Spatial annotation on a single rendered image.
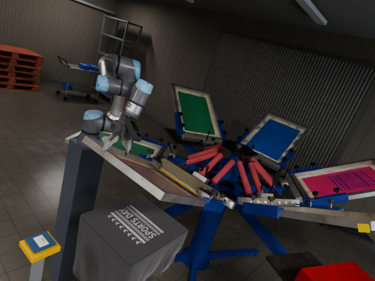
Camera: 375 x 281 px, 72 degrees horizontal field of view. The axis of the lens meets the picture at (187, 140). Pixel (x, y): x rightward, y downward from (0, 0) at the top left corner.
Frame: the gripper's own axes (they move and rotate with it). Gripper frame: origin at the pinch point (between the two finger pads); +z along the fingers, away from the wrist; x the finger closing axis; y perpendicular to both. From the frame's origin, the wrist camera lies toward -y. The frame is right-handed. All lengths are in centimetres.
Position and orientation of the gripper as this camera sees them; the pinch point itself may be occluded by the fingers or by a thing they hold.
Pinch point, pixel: (115, 154)
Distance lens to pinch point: 120.8
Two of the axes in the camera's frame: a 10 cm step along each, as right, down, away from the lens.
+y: -7.6, -4.2, 5.0
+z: -4.5, 8.9, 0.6
